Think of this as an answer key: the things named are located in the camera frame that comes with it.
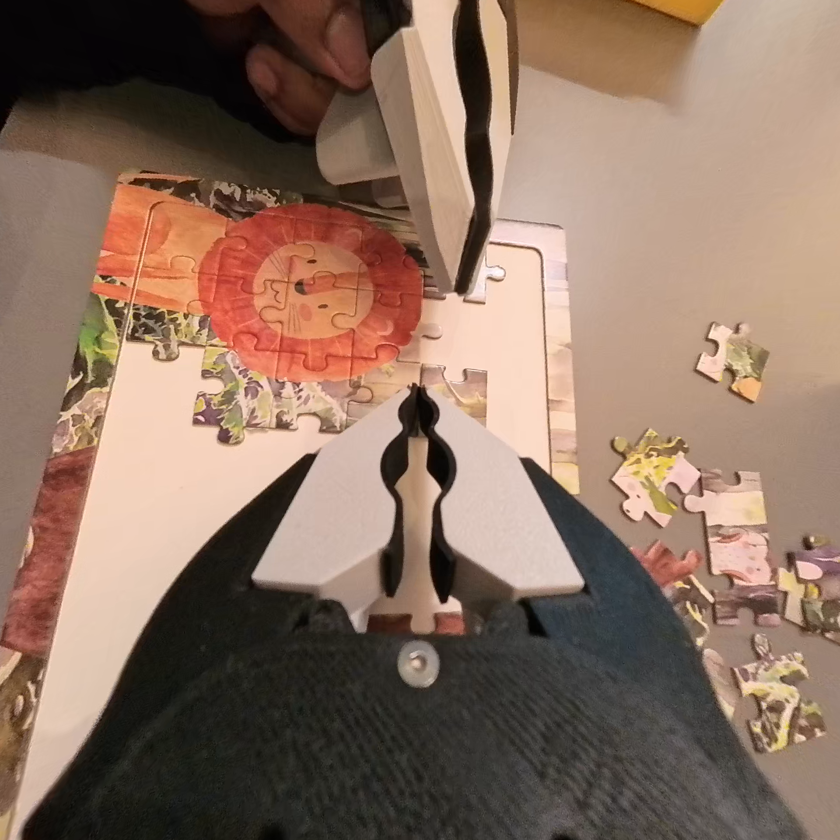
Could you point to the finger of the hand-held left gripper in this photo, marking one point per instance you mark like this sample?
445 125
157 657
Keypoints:
420 131
506 79

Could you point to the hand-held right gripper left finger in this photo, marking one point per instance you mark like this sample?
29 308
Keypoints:
315 531

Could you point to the yellow plastic bin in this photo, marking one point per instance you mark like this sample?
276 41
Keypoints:
676 10

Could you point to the lion jigsaw puzzle board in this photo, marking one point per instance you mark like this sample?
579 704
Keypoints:
164 492

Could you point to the dark green white puzzle piece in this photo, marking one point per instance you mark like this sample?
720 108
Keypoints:
778 689

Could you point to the orange corner puzzle piece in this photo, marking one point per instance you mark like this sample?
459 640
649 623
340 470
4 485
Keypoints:
732 361

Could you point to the person's left hand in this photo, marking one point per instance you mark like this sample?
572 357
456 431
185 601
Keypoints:
308 65

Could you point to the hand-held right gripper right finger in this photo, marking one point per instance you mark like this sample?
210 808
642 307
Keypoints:
518 531

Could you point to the pile of puzzle pieces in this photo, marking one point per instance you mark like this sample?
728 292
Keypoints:
728 525

